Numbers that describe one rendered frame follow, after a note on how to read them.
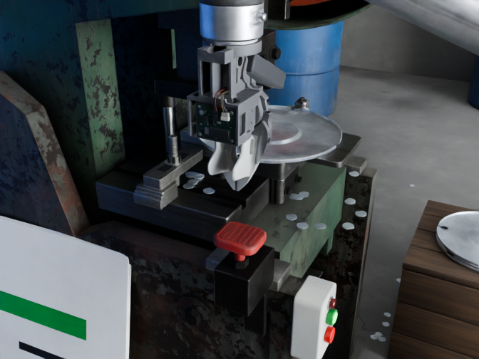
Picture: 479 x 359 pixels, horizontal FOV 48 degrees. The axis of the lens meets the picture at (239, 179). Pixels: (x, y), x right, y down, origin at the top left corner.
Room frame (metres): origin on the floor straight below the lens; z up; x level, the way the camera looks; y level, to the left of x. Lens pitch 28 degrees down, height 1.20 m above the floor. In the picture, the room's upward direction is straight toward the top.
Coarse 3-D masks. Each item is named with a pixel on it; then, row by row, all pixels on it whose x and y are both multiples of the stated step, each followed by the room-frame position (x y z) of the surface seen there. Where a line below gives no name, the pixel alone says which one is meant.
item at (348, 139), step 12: (348, 144) 0.94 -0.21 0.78; (324, 156) 0.89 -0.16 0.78; (336, 156) 0.89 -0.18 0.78; (348, 156) 0.90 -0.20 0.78; (264, 168) 0.95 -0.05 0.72; (276, 168) 0.94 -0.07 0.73; (288, 168) 0.96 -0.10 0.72; (276, 180) 0.94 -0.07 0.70; (288, 180) 0.96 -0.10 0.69; (300, 180) 1.00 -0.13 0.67; (276, 192) 0.94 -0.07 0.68; (288, 192) 0.94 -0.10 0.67
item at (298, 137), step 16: (272, 112) 1.12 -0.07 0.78; (288, 112) 1.12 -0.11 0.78; (304, 112) 1.12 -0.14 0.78; (272, 128) 1.01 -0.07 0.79; (288, 128) 1.01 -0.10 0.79; (304, 128) 1.02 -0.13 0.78; (320, 128) 1.02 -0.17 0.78; (336, 128) 1.02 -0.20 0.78; (208, 144) 0.94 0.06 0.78; (272, 144) 0.94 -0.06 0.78; (288, 144) 0.94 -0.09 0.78; (304, 144) 0.94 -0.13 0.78; (320, 144) 0.94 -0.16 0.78; (336, 144) 0.94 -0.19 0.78; (272, 160) 0.86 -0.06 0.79; (288, 160) 0.86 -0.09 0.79; (304, 160) 0.87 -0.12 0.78
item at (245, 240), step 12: (228, 228) 0.68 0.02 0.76; (240, 228) 0.68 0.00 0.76; (252, 228) 0.68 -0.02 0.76; (216, 240) 0.65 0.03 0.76; (228, 240) 0.64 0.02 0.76; (240, 240) 0.64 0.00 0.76; (252, 240) 0.64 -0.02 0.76; (264, 240) 0.66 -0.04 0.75; (240, 252) 0.63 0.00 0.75; (252, 252) 0.63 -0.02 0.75
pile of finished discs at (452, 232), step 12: (456, 216) 1.35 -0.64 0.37; (468, 216) 1.35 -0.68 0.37; (444, 228) 1.30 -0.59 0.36; (456, 228) 1.28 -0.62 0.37; (468, 228) 1.28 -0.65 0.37; (444, 240) 1.22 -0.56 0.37; (456, 240) 1.22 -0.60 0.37; (468, 240) 1.22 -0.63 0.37; (444, 252) 1.19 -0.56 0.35; (456, 252) 1.16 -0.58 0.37; (468, 252) 1.16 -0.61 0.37; (468, 264) 1.12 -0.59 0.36
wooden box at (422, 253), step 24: (432, 216) 1.38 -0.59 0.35; (432, 240) 1.25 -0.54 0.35; (408, 264) 1.14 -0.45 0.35; (432, 264) 1.14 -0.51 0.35; (456, 264) 1.14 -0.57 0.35; (408, 288) 1.13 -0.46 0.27; (432, 288) 1.11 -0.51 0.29; (456, 288) 1.08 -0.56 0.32; (408, 312) 1.13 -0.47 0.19; (432, 312) 1.10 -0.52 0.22; (456, 312) 1.07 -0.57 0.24; (408, 336) 1.13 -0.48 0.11; (432, 336) 1.09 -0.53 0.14; (456, 336) 1.07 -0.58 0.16
